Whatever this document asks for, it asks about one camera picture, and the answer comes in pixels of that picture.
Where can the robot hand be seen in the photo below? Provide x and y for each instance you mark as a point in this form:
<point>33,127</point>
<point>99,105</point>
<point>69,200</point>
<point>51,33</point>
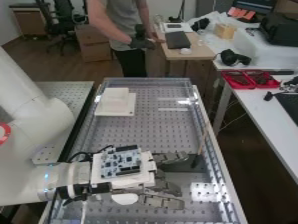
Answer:
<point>120,163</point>

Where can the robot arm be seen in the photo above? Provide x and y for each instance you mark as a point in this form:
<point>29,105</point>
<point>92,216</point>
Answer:
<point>31,113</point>

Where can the clear box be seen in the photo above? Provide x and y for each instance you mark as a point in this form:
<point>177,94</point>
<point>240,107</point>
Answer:
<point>168,130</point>

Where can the small white box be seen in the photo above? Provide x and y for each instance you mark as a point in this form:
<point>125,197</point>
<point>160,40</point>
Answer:
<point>116,100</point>

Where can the thin stick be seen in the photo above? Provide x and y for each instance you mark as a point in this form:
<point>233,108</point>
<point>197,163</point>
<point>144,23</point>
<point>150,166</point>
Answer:
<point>204,138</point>

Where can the wooden desk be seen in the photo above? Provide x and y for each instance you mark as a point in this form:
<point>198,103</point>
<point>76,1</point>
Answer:
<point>194,63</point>

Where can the white desk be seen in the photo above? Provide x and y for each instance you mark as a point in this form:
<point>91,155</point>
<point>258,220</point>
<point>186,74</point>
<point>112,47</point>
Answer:
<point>266,56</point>
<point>270,130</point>

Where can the cardboard box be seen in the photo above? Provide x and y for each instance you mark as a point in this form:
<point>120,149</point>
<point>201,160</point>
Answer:
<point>93,43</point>

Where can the red tray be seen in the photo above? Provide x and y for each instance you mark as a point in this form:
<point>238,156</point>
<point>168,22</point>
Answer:
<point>264,78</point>
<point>238,80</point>

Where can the white mouse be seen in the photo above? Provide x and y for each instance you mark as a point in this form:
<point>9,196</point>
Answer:
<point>185,51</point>

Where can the black keyboard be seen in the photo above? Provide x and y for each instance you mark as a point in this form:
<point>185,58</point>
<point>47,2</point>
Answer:
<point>177,40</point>

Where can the black headphones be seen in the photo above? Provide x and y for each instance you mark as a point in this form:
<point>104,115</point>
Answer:
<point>233,57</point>

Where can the person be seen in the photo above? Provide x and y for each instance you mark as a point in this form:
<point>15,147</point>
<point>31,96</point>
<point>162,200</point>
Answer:
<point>124,26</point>

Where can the black office chair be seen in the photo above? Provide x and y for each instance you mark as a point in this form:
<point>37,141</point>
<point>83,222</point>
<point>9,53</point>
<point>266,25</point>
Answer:
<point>61,20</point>

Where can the wooden cabinet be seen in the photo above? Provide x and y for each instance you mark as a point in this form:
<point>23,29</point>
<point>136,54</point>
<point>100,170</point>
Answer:
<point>28,20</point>

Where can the black bag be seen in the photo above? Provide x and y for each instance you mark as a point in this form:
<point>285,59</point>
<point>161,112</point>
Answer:
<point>281,30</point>

